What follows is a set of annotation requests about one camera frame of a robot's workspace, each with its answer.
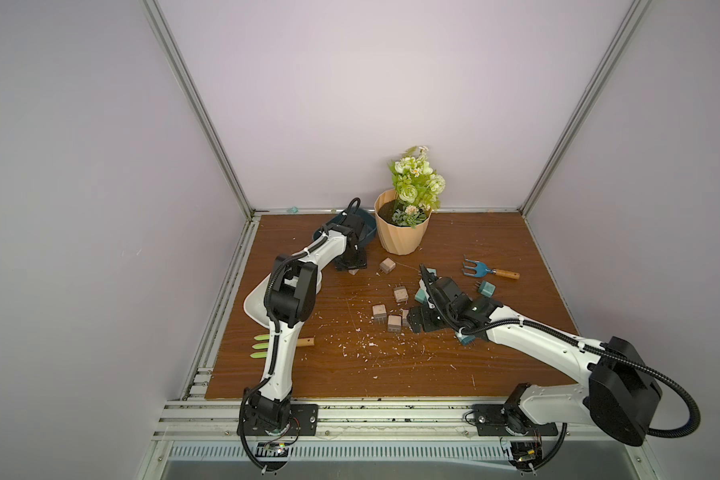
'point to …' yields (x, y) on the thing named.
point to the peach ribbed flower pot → (398, 239)
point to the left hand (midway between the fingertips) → (363, 263)
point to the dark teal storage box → (369, 225)
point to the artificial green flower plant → (417, 185)
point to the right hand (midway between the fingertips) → (419, 313)
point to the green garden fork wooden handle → (301, 342)
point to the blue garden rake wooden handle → (483, 270)
